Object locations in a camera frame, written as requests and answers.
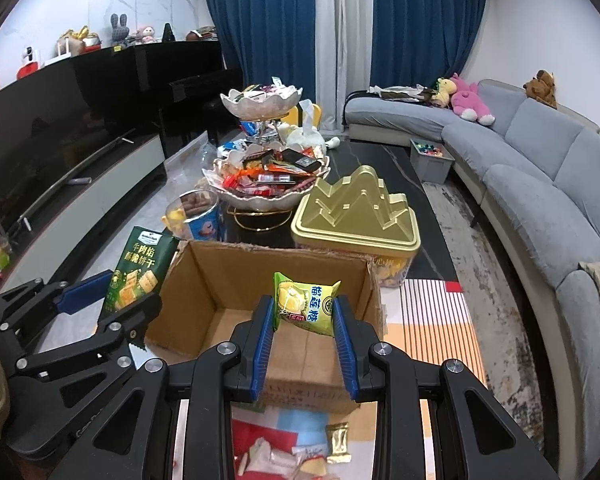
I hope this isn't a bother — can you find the black curved television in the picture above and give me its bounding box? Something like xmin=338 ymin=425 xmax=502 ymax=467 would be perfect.
xmin=0 ymin=60 xmax=156 ymax=241

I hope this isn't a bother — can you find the colourful patterned tablecloth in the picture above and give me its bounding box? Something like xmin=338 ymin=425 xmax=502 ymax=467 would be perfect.
xmin=170 ymin=280 xmax=488 ymax=480

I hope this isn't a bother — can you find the white sheer curtain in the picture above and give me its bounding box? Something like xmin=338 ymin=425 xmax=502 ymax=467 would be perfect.
xmin=312 ymin=0 xmax=378 ymax=133

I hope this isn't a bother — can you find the dark green biscuit packet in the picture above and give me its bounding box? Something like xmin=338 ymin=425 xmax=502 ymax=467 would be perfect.
xmin=102 ymin=226 xmax=178 ymax=351

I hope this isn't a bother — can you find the gold ornament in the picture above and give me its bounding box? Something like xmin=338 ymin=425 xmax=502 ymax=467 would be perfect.
xmin=55 ymin=25 xmax=103 ymax=58

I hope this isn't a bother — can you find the red and white cake packet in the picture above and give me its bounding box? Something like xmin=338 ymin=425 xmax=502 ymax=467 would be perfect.
xmin=292 ymin=442 xmax=327 ymax=480

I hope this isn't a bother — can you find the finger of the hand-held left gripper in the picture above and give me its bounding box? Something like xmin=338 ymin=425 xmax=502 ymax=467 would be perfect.
xmin=7 ymin=294 xmax=163 ymax=411
xmin=0 ymin=270 xmax=115 ymax=376

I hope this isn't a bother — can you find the white security camera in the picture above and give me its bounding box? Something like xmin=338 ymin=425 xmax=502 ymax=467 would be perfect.
xmin=16 ymin=46 xmax=42 ymax=81

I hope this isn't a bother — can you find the pile of clothes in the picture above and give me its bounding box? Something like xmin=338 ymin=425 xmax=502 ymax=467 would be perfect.
xmin=369 ymin=82 xmax=438 ymax=106

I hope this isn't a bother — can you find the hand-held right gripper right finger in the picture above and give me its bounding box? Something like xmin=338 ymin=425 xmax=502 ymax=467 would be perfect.
xmin=332 ymin=296 xmax=556 ymax=480

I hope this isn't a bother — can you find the grey sectional sofa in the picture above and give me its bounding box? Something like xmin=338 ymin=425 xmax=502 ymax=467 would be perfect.
xmin=342 ymin=79 xmax=600 ymax=480

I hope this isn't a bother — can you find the grey plush rabbit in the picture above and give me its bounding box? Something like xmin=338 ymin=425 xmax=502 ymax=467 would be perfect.
xmin=111 ymin=12 xmax=132 ymax=50

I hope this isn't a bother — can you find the white tiered bowl stand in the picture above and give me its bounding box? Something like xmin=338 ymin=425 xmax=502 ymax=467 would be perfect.
xmin=202 ymin=85 xmax=331 ymax=231

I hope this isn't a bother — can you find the white plastic bag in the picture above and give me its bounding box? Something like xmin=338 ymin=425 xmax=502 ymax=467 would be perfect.
xmin=285 ymin=127 xmax=327 ymax=150

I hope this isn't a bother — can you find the clear jar with blue label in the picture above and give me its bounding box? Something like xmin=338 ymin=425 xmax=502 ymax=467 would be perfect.
xmin=165 ymin=189 xmax=226 ymax=243

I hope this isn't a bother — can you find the light green candy packet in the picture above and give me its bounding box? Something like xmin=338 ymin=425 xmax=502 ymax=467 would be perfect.
xmin=272 ymin=271 xmax=342 ymax=333

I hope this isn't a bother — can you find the yellow toy bear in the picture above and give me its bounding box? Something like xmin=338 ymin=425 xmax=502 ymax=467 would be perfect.
xmin=161 ymin=207 xmax=186 ymax=233

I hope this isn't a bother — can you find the pink plush toy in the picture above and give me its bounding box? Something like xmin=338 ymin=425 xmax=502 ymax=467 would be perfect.
xmin=450 ymin=72 xmax=496 ymax=127

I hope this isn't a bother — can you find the gold snack packet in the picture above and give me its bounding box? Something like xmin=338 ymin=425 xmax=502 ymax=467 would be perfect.
xmin=326 ymin=422 xmax=351 ymax=463

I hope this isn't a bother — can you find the grey television cabinet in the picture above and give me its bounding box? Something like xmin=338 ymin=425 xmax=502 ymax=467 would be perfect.
xmin=0 ymin=132 xmax=168 ymax=291

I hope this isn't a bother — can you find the black upright piano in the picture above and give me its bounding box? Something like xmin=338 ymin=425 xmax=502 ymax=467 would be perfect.
xmin=115 ymin=40 xmax=243 ymax=156

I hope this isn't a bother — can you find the large pile of assorted snacks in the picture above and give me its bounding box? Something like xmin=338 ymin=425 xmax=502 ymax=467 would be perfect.
xmin=207 ymin=140 xmax=331 ymax=198

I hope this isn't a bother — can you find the small pile of assorted snacks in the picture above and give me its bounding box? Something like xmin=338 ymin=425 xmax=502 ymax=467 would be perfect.
xmin=227 ymin=77 xmax=301 ymax=103

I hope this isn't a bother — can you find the grey patterned rug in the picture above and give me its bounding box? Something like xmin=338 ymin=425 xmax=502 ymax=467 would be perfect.
xmin=420 ymin=180 xmax=546 ymax=461

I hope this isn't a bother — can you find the blue curtain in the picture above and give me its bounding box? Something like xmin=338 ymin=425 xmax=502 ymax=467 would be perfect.
xmin=370 ymin=0 xmax=490 ymax=96
xmin=200 ymin=0 xmax=318 ymax=108

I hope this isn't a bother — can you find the brown cardboard box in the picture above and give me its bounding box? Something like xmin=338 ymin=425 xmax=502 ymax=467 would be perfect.
xmin=145 ymin=240 xmax=386 ymax=416

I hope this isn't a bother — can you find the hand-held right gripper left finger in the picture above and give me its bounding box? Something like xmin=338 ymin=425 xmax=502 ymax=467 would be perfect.
xmin=47 ymin=295 xmax=277 ymax=480

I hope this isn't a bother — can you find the yellow plastic item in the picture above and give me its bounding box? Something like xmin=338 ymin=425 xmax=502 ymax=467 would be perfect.
xmin=286 ymin=102 xmax=325 ymax=128

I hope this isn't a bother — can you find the yellow plush toy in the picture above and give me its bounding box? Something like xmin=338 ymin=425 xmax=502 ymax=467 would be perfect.
xmin=432 ymin=77 xmax=456 ymax=108

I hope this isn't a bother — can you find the brown plush toy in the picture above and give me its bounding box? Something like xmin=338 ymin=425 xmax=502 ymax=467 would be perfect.
xmin=524 ymin=70 xmax=558 ymax=110

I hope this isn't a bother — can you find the grey storage bin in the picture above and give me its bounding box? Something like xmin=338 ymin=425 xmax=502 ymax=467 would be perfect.
xmin=409 ymin=138 xmax=456 ymax=184

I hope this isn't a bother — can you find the gold mountain-lid tin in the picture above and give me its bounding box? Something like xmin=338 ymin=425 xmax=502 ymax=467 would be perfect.
xmin=290 ymin=164 xmax=422 ymax=288

